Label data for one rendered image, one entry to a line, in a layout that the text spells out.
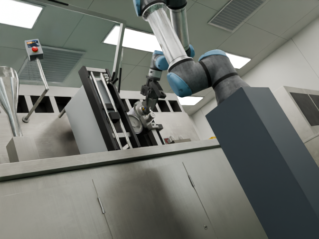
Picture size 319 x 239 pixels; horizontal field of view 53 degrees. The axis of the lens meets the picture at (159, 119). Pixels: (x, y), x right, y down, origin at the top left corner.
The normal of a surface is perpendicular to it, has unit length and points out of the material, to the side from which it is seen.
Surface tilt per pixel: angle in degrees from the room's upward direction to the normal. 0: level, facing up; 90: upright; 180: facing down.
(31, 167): 90
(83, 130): 90
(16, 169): 90
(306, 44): 90
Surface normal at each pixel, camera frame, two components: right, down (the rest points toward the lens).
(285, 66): -0.68, 0.02
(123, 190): 0.62, -0.52
